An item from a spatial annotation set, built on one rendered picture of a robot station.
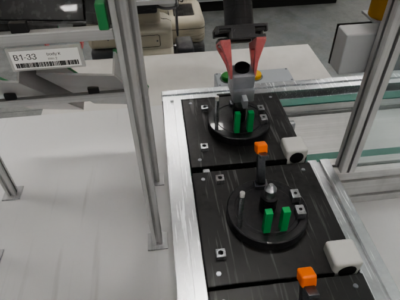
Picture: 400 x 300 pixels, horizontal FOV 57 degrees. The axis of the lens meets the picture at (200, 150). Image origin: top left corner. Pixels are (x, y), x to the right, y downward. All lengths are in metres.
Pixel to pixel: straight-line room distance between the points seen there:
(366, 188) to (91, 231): 0.58
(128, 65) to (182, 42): 1.20
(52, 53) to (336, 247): 0.49
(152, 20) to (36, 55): 1.04
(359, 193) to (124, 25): 0.61
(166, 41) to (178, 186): 0.87
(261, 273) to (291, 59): 0.89
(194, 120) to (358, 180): 0.38
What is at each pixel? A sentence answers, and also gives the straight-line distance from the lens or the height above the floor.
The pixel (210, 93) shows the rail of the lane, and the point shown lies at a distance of 0.96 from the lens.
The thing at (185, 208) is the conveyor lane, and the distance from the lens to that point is 0.69.
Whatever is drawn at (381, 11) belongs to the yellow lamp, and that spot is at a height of 1.27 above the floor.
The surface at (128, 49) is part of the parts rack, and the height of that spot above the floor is 1.28.
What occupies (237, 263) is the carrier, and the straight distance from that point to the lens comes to 0.61.
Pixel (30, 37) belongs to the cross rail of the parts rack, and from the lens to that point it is 0.49.
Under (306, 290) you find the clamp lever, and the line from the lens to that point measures 0.50.
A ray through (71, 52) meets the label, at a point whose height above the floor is 1.29.
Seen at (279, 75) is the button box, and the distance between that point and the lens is 1.05.
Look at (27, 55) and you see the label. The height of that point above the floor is 1.29.
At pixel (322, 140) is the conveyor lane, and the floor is 0.92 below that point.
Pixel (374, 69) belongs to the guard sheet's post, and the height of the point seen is 1.19.
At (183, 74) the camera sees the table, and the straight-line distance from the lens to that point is 1.24.
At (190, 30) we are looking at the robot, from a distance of 1.78.
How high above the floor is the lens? 1.50
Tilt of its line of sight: 43 degrees down
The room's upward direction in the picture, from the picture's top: 1 degrees counter-clockwise
